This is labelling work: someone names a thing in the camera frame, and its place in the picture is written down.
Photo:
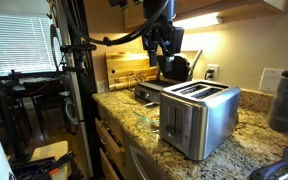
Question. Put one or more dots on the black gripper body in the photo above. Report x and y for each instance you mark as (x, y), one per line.
(162, 33)

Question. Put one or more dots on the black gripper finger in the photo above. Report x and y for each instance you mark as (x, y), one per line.
(153, 56)
(170, 62)

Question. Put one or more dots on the stainless steel two-slot toaster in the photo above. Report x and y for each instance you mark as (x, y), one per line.
(204, 123)

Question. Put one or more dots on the glass bowl rim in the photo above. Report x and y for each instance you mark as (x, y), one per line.
(138, 163)

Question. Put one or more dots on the black contact grill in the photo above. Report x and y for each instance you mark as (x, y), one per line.
(150, 90)

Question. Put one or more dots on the under-cabinet strip light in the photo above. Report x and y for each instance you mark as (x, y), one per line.
(197, 20)

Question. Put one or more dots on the wooden cutting board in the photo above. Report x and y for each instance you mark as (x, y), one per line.
(117, 71)

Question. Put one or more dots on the wooden cabinet drawer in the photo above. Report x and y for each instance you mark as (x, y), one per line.
(112, 125)
(108, 168)
(112, 146)

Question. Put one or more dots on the black vertical stand pole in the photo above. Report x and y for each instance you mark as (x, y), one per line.
(85, 100)

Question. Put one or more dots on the dark wooden chair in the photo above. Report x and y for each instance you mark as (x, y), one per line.
(50, 101)

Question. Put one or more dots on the dark grey water bottle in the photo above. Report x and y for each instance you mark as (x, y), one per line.
(285, 100)

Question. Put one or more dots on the dark dining table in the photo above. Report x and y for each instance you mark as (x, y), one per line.
(34, 83)

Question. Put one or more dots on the white window blinds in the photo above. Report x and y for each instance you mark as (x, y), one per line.
(17, 43)

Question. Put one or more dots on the black tripod stand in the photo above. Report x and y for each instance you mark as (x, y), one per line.
(12, 126)

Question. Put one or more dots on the black tools pile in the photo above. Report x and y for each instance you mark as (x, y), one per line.
(34, 168)

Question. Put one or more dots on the white wall outlet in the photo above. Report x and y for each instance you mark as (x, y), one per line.
(215, 68)

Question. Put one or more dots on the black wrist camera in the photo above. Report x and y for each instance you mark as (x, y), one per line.
(117, 3)

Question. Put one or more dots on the wooden wall cabinet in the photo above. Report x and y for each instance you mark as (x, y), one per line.
(217, 6)

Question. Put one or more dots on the black clamp bracket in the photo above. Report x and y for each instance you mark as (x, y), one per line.
(79, 47)
(75, 70)

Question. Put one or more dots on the white blank wall plate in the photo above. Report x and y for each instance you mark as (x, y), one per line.
(270, 80)

